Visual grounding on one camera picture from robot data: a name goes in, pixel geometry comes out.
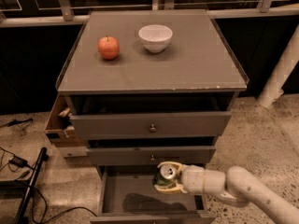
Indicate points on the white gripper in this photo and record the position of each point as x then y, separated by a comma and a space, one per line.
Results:
192, 179

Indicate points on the green soda can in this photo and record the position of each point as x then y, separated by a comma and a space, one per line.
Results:
165, 178

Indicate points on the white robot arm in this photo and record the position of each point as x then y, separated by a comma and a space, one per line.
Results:
237, 187

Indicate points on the grey middle drawer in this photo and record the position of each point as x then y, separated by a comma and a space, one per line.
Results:
115, 156

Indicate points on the grey drawer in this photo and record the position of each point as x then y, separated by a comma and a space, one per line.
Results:
150, 125
115, 156
128, 197

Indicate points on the grey bottom drawer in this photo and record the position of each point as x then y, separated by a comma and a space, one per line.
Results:
128, 197

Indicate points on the grey top drawer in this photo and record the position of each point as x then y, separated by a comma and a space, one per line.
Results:
150, 125

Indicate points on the grey drawer cabinet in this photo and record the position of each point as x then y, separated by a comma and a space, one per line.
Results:
197, 72

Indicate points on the cardboard box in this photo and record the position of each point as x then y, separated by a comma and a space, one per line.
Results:
61, 133

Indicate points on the white ceramic bowl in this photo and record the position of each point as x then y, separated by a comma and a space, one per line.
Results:
155, 37

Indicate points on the red apple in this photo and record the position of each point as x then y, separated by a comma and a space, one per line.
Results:
108, 47

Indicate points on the black metal stand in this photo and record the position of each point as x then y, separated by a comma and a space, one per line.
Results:
24, 188

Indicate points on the black power adapter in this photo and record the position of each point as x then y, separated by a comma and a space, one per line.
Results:
18, 161

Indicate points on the metal window railing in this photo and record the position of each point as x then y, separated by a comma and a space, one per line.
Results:
21, 13

